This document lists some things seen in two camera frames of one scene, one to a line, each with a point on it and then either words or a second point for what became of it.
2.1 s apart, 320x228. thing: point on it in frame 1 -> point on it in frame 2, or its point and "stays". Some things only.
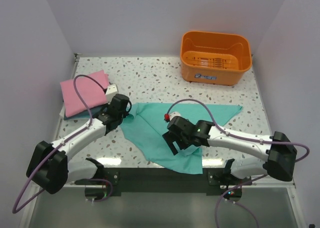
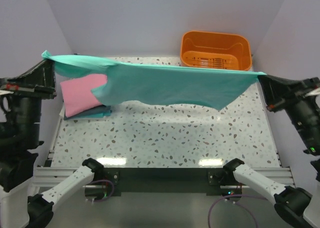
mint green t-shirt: [143, 129] -> [215, 88]
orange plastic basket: [214, 58] stays
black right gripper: [170, 137] -> [274, 89]
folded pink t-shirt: [94, 93] stays
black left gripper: [125, 113] -> [41, 77]
